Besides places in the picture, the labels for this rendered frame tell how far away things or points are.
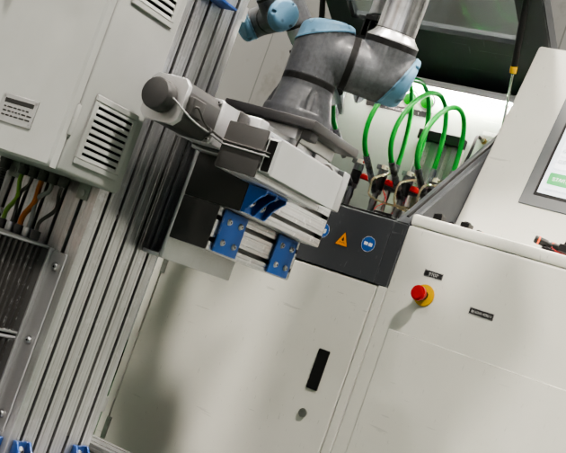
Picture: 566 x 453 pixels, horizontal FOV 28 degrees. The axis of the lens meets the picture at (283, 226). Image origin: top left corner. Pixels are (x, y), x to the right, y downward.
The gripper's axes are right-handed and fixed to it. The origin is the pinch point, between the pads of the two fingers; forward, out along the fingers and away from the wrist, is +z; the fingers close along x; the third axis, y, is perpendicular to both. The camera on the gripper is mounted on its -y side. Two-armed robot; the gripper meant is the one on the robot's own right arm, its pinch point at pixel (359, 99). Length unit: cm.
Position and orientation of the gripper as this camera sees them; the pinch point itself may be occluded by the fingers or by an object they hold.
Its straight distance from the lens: 283.8
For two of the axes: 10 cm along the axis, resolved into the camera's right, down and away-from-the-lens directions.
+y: -5.2, -2.4, -8.2
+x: 7.9, 2.4, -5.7
